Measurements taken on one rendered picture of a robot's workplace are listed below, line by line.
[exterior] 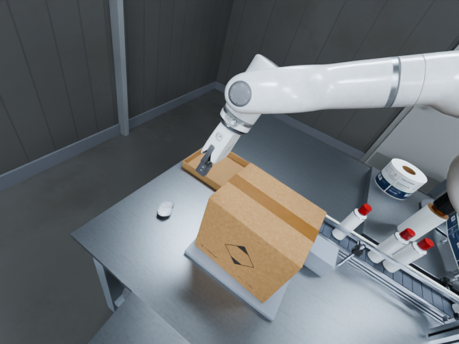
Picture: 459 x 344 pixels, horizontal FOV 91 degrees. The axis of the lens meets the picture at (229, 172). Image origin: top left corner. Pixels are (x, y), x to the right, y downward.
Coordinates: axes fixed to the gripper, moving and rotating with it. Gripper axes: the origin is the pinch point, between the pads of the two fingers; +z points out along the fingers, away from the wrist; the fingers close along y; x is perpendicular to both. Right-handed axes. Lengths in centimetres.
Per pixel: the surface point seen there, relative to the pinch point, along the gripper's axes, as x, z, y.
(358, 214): -52, -7, 36
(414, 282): -89, 2, 40
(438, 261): -101, -6, 59
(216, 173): 2.9, 24.6, 43.4
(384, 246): -68, -3, 37
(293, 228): -30.0, -1.6, 3.9
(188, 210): -0.7, 31.4, 17.4
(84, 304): 15, 126, 5
